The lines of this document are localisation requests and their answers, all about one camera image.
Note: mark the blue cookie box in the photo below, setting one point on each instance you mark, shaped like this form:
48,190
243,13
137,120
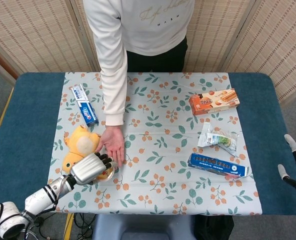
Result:
215,165

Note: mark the grey chair seat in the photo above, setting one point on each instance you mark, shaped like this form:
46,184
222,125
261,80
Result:
143,226

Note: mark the teal table cover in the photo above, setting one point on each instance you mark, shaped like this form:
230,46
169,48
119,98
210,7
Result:
28,120

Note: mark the person torso white sweater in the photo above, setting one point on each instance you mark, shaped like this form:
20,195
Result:
158,30

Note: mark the person's bare hand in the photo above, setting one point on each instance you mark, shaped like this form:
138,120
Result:
114,141

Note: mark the blue white toothpaste box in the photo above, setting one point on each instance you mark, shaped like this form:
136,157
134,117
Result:
86,110

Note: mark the orange biscuit roll box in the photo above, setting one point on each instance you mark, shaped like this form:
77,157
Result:
213,101

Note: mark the black bag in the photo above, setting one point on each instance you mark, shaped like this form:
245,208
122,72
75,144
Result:
213,227

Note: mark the pink snack cup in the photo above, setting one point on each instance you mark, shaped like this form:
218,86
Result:
106,174

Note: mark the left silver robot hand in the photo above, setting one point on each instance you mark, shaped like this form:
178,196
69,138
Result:
88,168

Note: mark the yellow plush toy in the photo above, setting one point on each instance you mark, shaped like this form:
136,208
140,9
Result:
84,143

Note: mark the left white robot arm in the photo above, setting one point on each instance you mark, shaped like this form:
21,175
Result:
38,198

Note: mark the bamboo folding screen panel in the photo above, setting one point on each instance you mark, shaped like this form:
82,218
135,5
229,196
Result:
280,45
33,32

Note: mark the floral print tablecloth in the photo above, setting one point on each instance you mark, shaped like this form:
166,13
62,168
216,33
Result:
158,130

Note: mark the person in white sweater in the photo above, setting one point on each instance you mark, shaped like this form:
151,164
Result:
208,37

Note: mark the person's white sleeved arm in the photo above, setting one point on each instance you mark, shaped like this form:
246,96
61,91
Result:
113,75

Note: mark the clear green snack bag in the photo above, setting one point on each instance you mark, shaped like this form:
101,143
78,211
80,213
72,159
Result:
219,140

